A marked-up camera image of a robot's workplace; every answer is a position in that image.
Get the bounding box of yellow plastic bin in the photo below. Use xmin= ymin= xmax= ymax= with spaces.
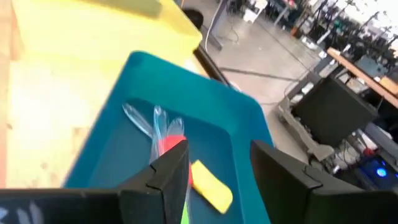
xmin=6 ymin=0 xmax=203 ymax=189

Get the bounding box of wooden workbench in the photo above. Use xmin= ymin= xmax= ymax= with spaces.
xmin=326 ymin=46 xmax=398 ymax=108

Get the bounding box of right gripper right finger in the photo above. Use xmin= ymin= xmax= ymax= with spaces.
xmin=250 ymin=139 xmax=324 ymax=224

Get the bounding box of black computer monitor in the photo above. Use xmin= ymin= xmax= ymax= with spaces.
xmin=290 ymin=76 xmax=379 ymax=149

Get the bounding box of orange spatula clear handle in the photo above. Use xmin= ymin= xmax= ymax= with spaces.
xmin=149 ymin=105 xmax=170 ymax=164

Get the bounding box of black device blue light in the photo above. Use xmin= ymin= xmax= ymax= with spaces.
xmin=357 ymin=155 xmax=398 ymax=190

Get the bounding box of yellow spatula clear handle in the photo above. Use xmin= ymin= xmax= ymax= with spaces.
xmin=122 ymin=103 xmax=234 ymax=215

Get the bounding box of white cable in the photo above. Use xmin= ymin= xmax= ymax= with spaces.
xmin=203 ymin=0 xmax=225 ymax=44

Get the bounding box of red spatula clear handle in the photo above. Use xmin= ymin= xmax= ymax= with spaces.
xmin=163 ymin=116 xmax=192 ymax=187

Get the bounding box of green spatula clear handle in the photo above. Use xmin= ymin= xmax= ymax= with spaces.
xmin=180 ymin=200 xmax=191 ymax=224

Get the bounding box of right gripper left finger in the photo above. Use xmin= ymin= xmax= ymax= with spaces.
xmin=118 ymin=139 xmax=190 ymax=224

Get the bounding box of blue plastic bin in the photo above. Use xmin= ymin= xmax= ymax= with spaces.
xmin=63 ymin=51 xmax=274 ymax=224

